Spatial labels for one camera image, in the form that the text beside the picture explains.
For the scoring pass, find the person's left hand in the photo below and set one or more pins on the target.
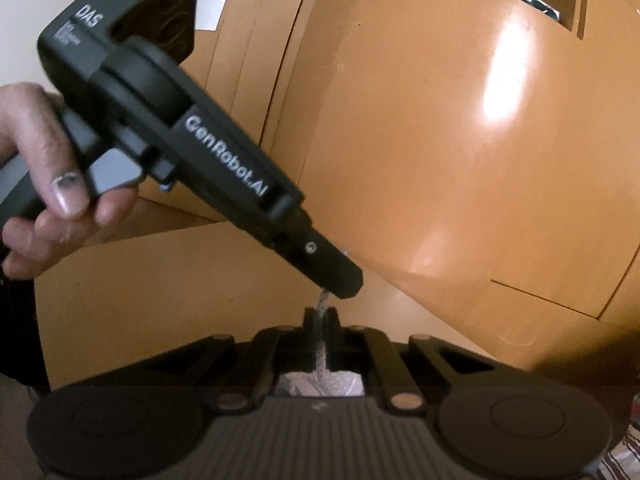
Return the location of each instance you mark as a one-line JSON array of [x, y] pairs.
[[50, 150]]

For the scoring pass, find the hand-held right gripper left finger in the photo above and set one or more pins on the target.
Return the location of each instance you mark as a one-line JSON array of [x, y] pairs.
[[310, 332]]

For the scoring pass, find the striped blanket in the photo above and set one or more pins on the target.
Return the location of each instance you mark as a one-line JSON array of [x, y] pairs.
[[622, 465]]

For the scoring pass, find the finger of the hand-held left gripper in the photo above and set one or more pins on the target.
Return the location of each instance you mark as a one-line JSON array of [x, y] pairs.
[[325, 265]]

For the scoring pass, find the wooden door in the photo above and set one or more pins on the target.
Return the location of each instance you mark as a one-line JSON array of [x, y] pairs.
[[260, 50]]

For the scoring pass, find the white and blue sneaker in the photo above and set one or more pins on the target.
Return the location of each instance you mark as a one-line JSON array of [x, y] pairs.
[[320, 386]]

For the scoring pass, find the wooden wardrobe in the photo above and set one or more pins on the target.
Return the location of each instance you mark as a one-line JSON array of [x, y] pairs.
[[450, 160]]

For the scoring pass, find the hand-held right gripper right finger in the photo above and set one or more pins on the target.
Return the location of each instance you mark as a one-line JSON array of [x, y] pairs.
[[332, 332]]

